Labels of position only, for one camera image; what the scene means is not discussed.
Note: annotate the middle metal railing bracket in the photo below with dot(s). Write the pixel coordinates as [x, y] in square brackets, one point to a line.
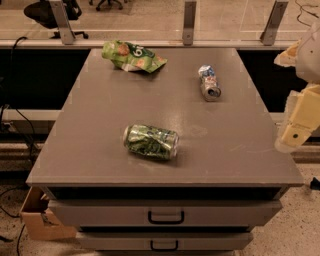
[189, 22]

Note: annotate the right metal railing bracket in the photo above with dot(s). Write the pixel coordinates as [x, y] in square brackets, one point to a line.
[269, 33]

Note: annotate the grey drawer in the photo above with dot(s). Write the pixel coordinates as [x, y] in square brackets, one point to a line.
[164, 213]
[164, 242]

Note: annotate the upper grey drawer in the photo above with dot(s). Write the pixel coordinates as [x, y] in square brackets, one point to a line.
[164, 213]

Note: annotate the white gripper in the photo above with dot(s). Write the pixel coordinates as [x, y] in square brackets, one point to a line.
[310, 59]

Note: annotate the cardboard box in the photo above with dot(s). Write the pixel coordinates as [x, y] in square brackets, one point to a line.
[40, 221]

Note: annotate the black object right floor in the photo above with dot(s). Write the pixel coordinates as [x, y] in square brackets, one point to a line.
[315, 184]

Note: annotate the grey drawer cabinet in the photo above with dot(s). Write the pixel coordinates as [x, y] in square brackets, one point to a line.
[180, 162]

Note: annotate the green chip bag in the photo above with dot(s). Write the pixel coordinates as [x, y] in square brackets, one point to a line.
[131, 57]

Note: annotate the green crushed soda can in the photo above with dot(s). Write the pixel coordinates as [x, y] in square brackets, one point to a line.
[150, 141]

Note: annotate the black office chair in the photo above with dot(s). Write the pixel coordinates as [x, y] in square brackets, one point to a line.
[41, 13]

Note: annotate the blue silver crushed can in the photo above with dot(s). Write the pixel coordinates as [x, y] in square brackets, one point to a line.
[208, 83]

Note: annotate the lower grey drawer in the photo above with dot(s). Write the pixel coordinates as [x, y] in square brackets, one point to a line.
[164, 242]

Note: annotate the metal railing bracket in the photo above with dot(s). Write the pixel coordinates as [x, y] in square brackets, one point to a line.
[269, 33]
[189, 22]
[61, 18]

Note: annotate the left metal railing bracket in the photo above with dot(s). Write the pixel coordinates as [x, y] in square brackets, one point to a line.
[61, 18]

